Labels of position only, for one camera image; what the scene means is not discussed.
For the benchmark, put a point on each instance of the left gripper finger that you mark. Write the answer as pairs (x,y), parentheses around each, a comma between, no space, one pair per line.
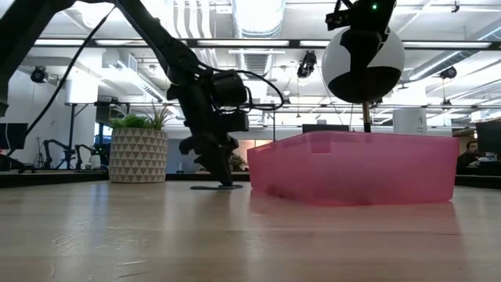
(217,166)
(233,160)

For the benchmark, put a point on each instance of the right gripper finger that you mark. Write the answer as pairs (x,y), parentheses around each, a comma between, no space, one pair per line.
(362,49)

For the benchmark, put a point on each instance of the large teal rubber band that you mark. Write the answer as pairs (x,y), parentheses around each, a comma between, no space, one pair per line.
(207,187)

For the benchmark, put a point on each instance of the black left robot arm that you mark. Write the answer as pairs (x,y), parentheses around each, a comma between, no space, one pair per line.
(172,51)

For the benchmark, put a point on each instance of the pink translucent plastic bin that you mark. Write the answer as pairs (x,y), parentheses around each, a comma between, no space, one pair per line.
(352,168)

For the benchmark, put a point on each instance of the small background plant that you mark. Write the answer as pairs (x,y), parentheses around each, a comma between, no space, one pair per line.
(238,162)

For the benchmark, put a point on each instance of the white globe table lamp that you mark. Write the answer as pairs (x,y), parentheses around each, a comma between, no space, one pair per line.
(391,55)

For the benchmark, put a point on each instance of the black hanging spotlight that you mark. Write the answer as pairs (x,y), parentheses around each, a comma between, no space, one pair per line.
(307,64)
(39,74)
(448,73)

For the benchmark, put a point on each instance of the black beam with lights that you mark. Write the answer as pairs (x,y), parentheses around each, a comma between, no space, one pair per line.
(294,43)

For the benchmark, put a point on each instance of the potted plant patterned pot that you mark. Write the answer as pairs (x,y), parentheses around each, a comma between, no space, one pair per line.
(137,156)

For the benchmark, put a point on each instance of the black monitor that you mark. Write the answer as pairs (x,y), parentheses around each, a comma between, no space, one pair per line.
(13,136)
(489,137)
(325,127)

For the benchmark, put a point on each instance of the white cup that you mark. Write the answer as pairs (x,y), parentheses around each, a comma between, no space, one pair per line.
(95,161)

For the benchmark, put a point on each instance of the person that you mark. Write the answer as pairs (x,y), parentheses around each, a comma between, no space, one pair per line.
(467,158)

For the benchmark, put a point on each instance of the black slanted bar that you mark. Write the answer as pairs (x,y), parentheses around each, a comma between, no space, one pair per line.
(11,164)

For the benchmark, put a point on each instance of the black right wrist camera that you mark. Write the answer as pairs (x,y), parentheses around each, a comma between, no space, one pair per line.
(338,19)

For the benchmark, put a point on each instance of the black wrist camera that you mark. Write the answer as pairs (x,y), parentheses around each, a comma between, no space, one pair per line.
(338,19)
(236,121)

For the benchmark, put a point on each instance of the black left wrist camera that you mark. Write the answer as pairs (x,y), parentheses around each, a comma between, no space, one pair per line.
(236,121)

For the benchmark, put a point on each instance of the black table edge rail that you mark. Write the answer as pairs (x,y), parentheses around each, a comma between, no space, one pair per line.
(180,176)

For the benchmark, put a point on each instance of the silver ventilation duct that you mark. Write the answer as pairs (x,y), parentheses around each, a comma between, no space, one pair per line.
(258,19)

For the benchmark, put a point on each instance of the black metal frame stand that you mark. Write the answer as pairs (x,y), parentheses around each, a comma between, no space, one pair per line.
(71,137)

